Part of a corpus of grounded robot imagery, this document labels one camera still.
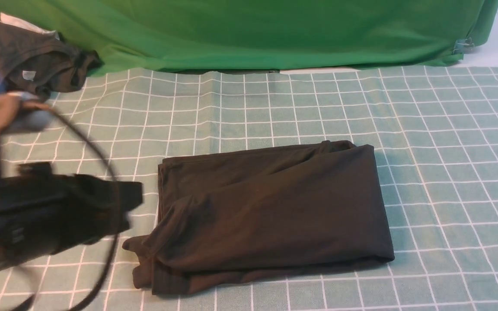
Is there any metal binder clip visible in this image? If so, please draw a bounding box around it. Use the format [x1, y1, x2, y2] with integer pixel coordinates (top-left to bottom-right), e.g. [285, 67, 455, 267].
[451, 37, 476, 55]

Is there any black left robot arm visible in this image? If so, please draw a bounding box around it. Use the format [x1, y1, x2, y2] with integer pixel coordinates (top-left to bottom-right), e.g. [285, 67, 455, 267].
[0, 162, 144, 270]

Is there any green checkered tablecloth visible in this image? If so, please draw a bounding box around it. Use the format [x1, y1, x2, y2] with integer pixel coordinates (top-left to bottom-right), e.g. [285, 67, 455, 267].
[0, 65, 498, 311]

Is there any green backdrop cloth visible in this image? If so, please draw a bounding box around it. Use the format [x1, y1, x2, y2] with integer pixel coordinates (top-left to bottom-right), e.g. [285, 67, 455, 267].
[0, 0, 498, 75]

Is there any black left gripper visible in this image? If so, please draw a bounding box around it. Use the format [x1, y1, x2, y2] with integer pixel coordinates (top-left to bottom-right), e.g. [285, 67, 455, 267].
[18, 162, 144, 255]

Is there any crumpled dark gray garment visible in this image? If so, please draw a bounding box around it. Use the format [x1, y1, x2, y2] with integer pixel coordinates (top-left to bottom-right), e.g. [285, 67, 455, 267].
[0, 22, 103, 101]

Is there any white garment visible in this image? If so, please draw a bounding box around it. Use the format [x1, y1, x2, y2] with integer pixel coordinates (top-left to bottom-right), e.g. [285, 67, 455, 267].
[0, 13, 61, 40]

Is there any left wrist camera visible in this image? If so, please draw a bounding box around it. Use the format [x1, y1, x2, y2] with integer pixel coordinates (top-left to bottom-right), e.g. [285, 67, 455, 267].
[0, 92, 54, 135]

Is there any black left camera cable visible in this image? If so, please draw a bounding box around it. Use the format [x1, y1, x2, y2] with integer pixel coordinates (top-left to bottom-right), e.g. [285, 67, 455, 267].
[11, 104, 124, 311]

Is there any dark gray long-sleeve top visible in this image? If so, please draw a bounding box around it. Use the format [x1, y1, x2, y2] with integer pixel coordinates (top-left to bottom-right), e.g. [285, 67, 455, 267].
[122, 140, 395, 295]

